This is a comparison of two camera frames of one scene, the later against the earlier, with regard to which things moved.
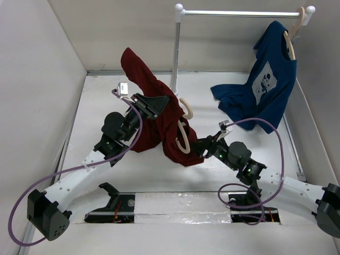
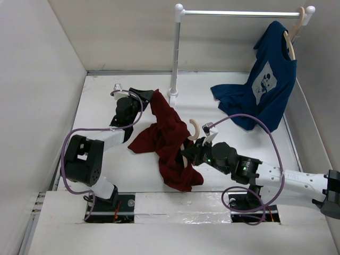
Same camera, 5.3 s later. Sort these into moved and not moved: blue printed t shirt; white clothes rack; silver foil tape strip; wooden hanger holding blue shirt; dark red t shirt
Moved: dark red t shirt
Not moved: silver foil tape strip; blue printed t shirt; white clothes rack; wooden hanger holding blue shirt
